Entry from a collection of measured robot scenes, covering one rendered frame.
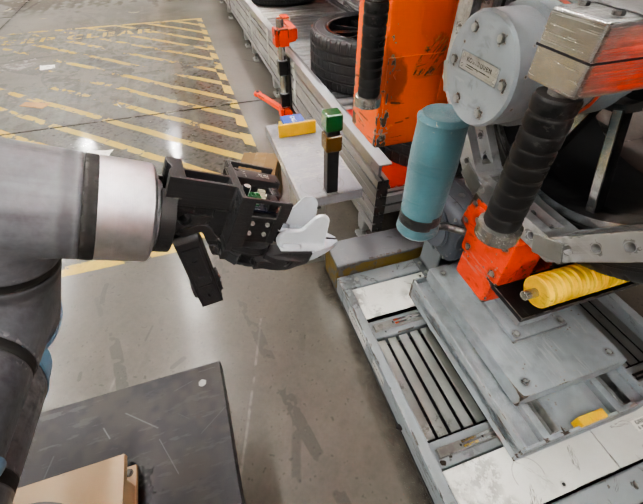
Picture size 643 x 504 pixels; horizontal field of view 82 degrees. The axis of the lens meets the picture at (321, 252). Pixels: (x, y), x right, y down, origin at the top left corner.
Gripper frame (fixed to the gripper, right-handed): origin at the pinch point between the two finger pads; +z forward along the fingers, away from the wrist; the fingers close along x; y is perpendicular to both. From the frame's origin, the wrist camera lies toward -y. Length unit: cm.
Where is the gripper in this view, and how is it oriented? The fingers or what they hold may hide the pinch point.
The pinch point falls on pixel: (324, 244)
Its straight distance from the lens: 46.1
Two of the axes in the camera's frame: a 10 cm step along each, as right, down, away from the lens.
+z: 8.3, 0.5, 5.5
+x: -3.9, -6.5, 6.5
